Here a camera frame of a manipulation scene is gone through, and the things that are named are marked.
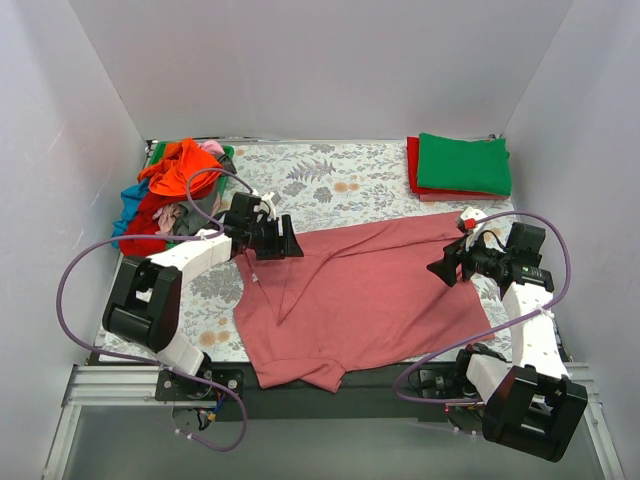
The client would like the dusty rose t-shirt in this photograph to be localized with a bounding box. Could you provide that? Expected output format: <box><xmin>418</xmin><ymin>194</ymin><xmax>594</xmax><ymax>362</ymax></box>
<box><xmin>234</xmin><ymin>213</ymin><xmax>490</xmax><ymax>392</ymax></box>

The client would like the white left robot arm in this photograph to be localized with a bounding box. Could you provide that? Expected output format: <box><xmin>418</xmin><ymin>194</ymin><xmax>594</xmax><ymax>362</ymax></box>
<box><xmin>102</xmin><ymin>192</ymin><xmax>304</xmax><ymax>400</ymax></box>

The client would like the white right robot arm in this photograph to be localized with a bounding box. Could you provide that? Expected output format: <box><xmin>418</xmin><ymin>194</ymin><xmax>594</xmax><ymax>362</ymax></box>
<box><xmin>427</xmin><ymin>218</ymin><xmax>588</xmax><ymax>462</ymax></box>

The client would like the pink folded t-shirt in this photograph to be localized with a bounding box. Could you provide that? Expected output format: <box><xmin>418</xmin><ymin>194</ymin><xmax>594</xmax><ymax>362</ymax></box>
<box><xmin>419</xmin><ymin>192</ymin><xmax>507</xmax><ymax>202</ymax></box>

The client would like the grey crumpled t-shirt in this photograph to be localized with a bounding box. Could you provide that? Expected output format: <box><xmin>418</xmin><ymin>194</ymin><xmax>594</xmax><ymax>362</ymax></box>
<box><xmin>172</xmin><ymin>153</ymin><xmax>238</xmax><ymax>241</ymax></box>

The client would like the floral patterned table mat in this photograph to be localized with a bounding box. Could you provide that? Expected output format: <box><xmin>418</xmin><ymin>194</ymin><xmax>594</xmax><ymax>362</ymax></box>
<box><xmin>98</xmin><ymin>140</ymin><xmax>571</xmax><ymax>364</ymax></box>

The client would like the light pink crumpled t-shirt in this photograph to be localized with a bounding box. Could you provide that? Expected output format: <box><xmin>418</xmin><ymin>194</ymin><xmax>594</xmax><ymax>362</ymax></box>
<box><xmin>153</xmin><ymin>139</ymin><xmax>226</xmax><ymax>241</ymax></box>

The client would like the green folded t-shirt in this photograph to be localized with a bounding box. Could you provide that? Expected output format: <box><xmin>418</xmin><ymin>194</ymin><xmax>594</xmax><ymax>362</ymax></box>
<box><xmin>416</xmin><ymin>133</ymin><xmax>512</xmax><ymax>197</ymax></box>

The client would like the orange crumpled t-shirt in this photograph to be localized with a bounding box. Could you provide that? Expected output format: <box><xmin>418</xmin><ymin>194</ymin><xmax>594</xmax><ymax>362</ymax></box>
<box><xmin>137</xmin><ymin>138</ymin><xmax>222</xmax><ymax>197</ymax></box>

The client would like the red crumpled t-shirt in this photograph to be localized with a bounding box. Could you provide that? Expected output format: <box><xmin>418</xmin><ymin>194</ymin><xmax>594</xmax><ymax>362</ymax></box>
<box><xmin>118</xmin><ymin>192</ymin><xmax>174</xmax><ymax>257</ymax></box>

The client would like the red folded t-shirt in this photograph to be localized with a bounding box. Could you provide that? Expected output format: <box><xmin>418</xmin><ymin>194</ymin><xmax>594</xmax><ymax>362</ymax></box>
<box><xmin>405</xmin><ymin>135</ymin><xmax>494</xmax><ymax>197</ymax></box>

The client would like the blue crumpled t-shirt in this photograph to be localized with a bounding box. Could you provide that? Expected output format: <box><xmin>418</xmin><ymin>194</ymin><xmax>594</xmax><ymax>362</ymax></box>
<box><xmin>111</xmin><ymin>178</ymin><xmax>149</xmax><ymax>238</ymax></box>

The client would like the green plastic laundry tray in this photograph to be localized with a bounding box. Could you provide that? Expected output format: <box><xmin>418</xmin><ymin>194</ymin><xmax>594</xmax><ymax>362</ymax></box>
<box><xmin>149</xmin><ymin>142</ymin><xmax>236</xmax><ymax>251</ymax></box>

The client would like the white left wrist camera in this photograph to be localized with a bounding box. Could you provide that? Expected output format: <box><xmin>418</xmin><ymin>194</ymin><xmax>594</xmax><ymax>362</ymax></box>
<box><xmin>256</xmin><ymin>191</ymin><xmax>281</xmax><ymax>220</ymax></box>

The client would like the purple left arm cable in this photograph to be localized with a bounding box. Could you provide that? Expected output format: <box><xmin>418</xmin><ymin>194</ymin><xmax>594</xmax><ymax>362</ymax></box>
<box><xmin>55</xmin><ymin>167</ymin><xmax>259</xmax><ymax>452</ymax></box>

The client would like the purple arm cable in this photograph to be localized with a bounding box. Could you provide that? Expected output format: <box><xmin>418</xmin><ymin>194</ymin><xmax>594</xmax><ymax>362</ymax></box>
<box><xmin>55</xmin><ymin>167</ymin><xmax>259</xmax><ymax>452</ymax></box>
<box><xmin>392</xmin><ymin>210</ymin><xmax>572</xmax><ymax>436</ymax></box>

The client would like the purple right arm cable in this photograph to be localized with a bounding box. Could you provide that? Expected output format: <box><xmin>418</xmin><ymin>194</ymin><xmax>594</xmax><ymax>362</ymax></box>
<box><xmin>392</xmin><ymin>210</ymin><xmax>572</xmax><ymax>436</ymax></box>

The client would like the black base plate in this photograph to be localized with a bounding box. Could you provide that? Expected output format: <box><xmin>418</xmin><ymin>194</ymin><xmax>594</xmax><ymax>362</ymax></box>
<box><xmin>154</xmin><ymin>362</ymin><xmax>491</xmax><ymax>426</ymax></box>

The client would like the aluminium frame rail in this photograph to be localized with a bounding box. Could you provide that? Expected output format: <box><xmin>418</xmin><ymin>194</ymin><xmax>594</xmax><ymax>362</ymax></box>
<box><xmin>42</xmin><ymin>364</ymin><xmax>174</xmax><ymax>480</ymax></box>

